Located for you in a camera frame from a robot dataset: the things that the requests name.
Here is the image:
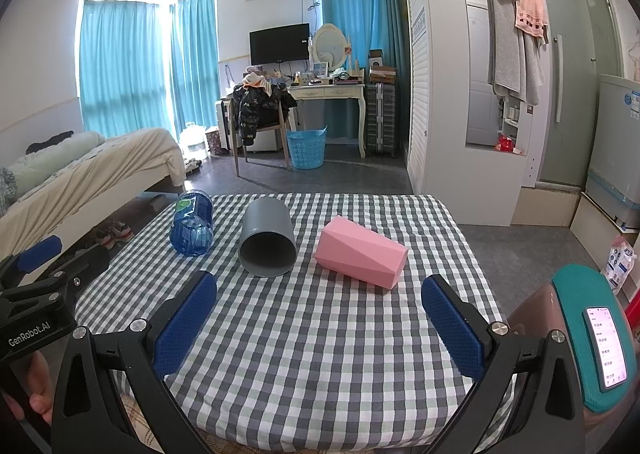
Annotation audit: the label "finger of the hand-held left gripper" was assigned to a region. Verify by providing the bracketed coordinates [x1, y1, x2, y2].
[30, 244, 111, 294]
[0, 235, 63, 287]

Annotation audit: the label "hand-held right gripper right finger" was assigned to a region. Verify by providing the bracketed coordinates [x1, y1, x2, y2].
[421, 275, 596, 454]

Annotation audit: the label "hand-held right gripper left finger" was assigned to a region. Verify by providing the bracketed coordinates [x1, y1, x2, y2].
[50, 270, 218, 454]

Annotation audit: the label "blue plastic bottle cup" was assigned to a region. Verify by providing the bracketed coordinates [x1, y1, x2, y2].
[169, 189, 215, 257]

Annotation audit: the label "pink faceted cup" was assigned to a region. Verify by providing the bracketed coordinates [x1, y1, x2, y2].
[314, 216, 410, 291]

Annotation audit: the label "grey cup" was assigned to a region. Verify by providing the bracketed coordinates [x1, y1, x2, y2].
[238, 197, 298, 278]

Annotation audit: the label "person's left hand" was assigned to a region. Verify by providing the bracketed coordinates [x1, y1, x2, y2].
[27, 351, 55, 427]

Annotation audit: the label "bed with beige blanket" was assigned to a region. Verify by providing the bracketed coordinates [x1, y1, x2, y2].
[0, 128, 187, 260]

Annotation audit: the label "pale green pillow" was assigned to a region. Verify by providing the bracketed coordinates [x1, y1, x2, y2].
[5, 131, 106, 185]

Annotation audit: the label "plaid cloth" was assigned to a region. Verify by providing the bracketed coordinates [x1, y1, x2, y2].
[117, 369, 176, 454]

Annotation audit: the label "black cloth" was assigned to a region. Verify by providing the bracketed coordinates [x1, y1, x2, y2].
[25, 130, 76, 155]

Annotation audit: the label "teal phone cushion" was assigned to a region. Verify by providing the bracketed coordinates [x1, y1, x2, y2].
[550, 264, 633, 415]

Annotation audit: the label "grey white checkered tablecloth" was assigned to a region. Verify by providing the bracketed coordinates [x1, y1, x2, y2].
[75, 193, 518, 454]

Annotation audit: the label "smartphone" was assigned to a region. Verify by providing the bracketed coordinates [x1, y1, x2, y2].
[582, 305, 629, 393]

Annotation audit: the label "clear water jug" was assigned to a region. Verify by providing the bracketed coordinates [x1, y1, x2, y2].
[179, 122, 208, 161]

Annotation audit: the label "white plastic bag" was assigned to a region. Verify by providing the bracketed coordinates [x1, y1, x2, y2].
[602, 235, 640, 295]

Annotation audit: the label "wide teal curtain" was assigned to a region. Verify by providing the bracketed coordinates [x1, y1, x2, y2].
[80, 0, 173, 139]

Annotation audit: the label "blue laundry basket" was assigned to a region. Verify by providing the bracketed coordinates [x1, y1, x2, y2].
[286, 126, 328, 171]

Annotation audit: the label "wooden chair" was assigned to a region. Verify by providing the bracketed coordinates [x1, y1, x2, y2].
[229, 94, 292, 177]

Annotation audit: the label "white wardrobe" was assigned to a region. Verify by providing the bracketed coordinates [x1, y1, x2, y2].
[397, 0, 531, 227]

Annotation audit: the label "grey suitcase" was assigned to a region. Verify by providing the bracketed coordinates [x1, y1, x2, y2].
[365, 82, 398, 158]

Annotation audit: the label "black jacket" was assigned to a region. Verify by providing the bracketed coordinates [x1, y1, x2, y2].
[232, 83, 298, 146]

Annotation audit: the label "narrow teal curtain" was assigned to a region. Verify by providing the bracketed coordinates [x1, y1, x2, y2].
[169, 0, 221, 135]

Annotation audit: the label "white appliance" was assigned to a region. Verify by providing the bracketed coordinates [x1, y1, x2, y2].
[582, 73, 640, 230]

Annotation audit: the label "cream dressing table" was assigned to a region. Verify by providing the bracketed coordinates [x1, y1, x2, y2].
[287, 81, 368, 160]

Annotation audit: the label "cardboard boxes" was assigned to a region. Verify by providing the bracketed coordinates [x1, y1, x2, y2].
[369, 50, 397, 84]

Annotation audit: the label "grey hanging towel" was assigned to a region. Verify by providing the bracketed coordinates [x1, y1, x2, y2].
[486, 0, 543, 105]

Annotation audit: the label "frosted glass door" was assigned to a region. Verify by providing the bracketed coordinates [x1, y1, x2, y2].
[530, 0, 626, 185]

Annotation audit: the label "black television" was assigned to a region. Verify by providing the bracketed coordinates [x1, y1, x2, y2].
[249, 23, 311, 66]

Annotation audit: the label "oval vanity mirror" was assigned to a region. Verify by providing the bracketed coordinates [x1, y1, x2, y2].
[310, 23, 351, 72]

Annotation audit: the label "pink hanging towel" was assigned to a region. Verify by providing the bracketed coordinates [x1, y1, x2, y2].
[515, 0, 550, 47]

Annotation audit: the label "tall teal curtain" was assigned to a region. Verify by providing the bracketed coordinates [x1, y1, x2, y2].
[319, 0, 413, 140]

